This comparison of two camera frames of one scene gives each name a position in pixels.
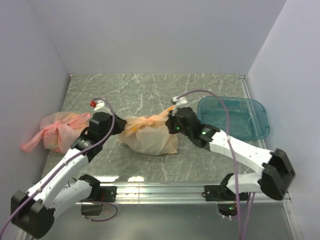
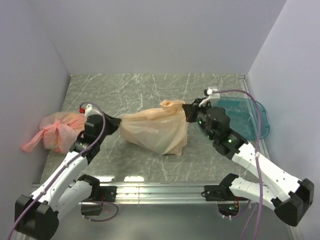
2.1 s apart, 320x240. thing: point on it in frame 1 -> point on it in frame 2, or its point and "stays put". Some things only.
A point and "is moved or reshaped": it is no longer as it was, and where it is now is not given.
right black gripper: [171, 122] -> [192, 113]
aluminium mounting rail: [175, 194] stays put
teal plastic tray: [248, 119] stays put
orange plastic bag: [149, 135] is moved or reshaped
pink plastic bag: [59, 130] stays put
